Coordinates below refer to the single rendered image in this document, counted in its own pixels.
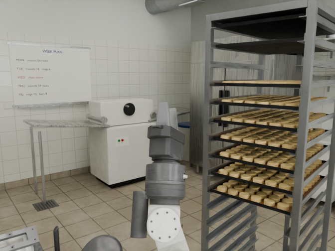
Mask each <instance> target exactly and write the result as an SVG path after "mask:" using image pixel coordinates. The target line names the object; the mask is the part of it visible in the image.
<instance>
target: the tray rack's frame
mask: <svg viewBox="0 0 335 251"><path fill-rule="evenodd" d="M307 8H308V0H295V1H289V2H283V3H277V4H271V5H265V6H259V7H252V8H246V9H240V10H234V11H228V12H222V13H216V14H212V15H211V21H214V22H215V23H219V24H226V23H234V22H241V21H249V20H256V19H264V18H271V17H279V16H286V15H294V14H301V13H306V9H307ZM318 14H319V15H320V16H322V17H324V18H325V19H327V20H329V21H330V22H332V23H334V24H335V10H333V9H332V8H331V7H329V6H328V5H326V4H325V3H324V2H322V1H321V0H319V5H318ZM301 64H302V53H297V60H296V65H301ZM258 65H265V55H259V64H258ZM300 78H301V66H296V73H295V81H300ZM258 79H264V70H258ZM299 91H300V89H294V96H299ZM262 93H263V87H257V94H262ZM334 178H335V106H334V117H333V127H332V137H331V147H330V158H329V168H328V179H327V189H326V199H325V210H324V220H323V231H322V241H321V251H327V247H328V238H329V228H330V218H331V208H332V198H333V188H334ZM289 223H290V218H288V217H285V225H284V233H285V232H286V231H287V230H288V229H289ZM287 247H288V237H286V236H284V239H283V251H284V250H285V249H286V248H287Z"/></svg>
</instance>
